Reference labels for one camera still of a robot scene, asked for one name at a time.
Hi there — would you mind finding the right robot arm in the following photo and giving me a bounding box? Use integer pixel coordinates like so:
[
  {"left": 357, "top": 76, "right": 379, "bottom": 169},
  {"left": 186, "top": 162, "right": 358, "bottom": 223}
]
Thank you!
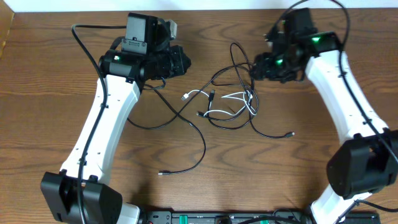
[{"left": 250, "top": 8, "right": 397, "bottom": 223}]

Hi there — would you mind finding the brown cardboard panel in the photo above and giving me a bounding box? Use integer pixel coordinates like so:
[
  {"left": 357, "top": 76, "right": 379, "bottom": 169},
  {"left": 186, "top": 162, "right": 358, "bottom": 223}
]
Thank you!
[{"left": 0, "top": 0, "right": 15, "bottom": 56}]

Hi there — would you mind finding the black usb cable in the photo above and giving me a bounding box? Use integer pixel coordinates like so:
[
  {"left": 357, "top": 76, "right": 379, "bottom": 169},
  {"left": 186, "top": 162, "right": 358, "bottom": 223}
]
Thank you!
[
  {"left": 196, "top": 42, "right": 295, "bottom": 139},
  {"left": 127, "top": 62, "right": 259, "bottom": 176}
]

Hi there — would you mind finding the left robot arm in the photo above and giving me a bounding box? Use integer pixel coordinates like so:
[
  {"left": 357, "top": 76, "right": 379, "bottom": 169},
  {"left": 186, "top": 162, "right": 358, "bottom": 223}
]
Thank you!
[{"left": 40, "top": 13, "right": 191, "bottom": 223}]

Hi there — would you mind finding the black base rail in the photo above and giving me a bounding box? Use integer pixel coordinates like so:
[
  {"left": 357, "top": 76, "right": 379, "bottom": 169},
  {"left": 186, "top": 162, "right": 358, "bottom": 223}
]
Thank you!
[{"left": 139, "top": 210, "right": 381, "bottom": 224}]

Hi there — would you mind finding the white usb cable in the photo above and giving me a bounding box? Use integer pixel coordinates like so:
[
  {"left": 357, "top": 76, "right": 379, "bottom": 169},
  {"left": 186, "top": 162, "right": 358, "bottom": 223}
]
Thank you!
[{"left": 181, "top": 89, "right": 259, "bottom": 118}]

